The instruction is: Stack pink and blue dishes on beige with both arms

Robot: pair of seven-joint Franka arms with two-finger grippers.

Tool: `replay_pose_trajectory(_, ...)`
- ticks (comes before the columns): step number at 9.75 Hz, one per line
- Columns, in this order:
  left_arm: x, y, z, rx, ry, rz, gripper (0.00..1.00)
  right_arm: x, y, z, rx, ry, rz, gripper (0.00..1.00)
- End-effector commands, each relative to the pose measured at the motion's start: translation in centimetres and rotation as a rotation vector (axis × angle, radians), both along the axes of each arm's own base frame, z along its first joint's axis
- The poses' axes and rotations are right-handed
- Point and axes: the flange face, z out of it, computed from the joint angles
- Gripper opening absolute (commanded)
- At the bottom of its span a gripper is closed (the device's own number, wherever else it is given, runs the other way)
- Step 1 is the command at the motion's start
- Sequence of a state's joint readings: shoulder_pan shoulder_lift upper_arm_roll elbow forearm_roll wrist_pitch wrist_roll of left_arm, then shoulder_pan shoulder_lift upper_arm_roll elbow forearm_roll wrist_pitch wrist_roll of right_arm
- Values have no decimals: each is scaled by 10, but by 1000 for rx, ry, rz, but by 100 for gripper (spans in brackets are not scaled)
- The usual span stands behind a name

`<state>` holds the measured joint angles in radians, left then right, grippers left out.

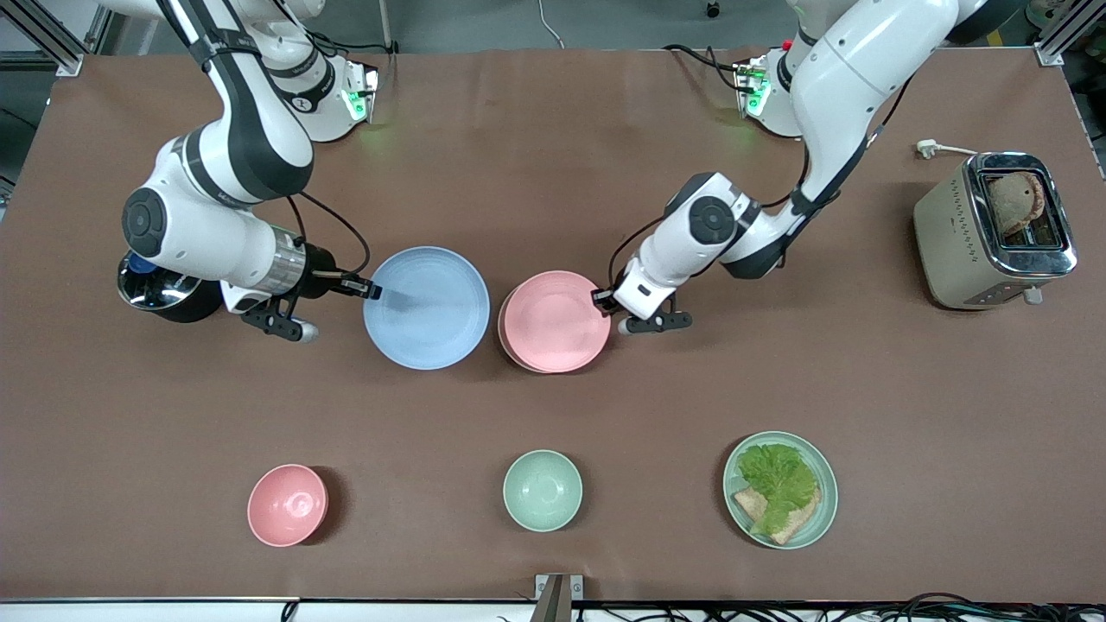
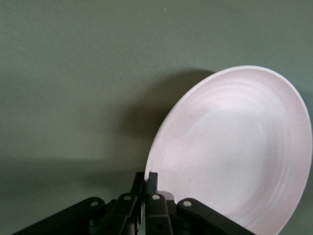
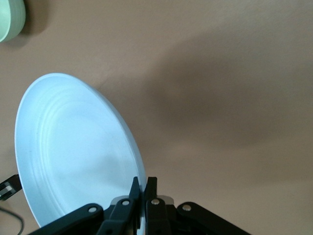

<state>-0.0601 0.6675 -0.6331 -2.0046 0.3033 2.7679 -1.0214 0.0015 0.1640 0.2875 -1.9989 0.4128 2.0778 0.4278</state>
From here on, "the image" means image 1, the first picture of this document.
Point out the green lettuce leaf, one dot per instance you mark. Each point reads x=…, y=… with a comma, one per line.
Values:
x=778, y=479

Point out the pink shallow bowl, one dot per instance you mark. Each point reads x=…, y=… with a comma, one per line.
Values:
x=553, y=324

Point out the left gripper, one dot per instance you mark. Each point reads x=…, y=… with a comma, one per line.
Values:
x=601, y=299

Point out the beige chrome toaster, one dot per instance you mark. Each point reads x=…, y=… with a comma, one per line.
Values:
x=950, y=242

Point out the white toaster power plug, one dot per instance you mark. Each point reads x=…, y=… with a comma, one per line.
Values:
x=926, y=149

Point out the beige shallow bowl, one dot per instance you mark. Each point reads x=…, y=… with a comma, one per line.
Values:
x=501, y=335

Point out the toasted bread slice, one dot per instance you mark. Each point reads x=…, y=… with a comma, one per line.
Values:
x=1011, y=203

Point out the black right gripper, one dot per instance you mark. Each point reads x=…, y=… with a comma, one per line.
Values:
x=320, y=261

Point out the aluminium frame profile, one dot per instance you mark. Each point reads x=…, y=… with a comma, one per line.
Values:
x=1058, y=39
x=43, y=30

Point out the green plate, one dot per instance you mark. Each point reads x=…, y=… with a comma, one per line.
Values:
x=827, y=499

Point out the small green deep bowl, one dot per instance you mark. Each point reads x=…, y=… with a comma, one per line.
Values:
x=543, y=491

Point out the light blue shallow bowl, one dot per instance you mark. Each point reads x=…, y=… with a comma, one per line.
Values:
x=432, y=328

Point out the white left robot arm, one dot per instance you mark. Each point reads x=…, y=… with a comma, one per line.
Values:
x=855, y=78

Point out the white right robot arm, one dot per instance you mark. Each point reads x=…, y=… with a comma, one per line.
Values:
x=251, y=138

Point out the metal table edge bracket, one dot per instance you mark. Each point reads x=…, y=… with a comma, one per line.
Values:
x=553, y=600

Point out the black kettle with glass lid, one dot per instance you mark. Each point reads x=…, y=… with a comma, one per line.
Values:
x=186, y=307

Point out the small pink deep bowl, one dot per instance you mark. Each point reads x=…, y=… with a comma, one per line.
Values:
x=285, y=505

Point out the brown bread slice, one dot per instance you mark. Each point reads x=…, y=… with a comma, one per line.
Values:
x=750, y=504

